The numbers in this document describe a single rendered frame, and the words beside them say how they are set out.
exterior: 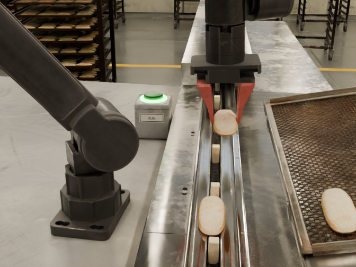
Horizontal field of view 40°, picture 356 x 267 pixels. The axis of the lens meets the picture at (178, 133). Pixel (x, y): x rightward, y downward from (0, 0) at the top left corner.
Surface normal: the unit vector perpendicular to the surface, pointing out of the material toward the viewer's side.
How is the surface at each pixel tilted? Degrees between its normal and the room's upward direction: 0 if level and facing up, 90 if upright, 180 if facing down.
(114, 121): 90
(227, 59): 91
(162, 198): 0
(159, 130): 90
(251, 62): 3
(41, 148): 0
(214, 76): 91
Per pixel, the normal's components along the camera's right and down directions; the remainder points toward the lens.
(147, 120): -0.08, 0.38
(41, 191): 0.00, -0.92
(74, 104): 0.28, 0.14
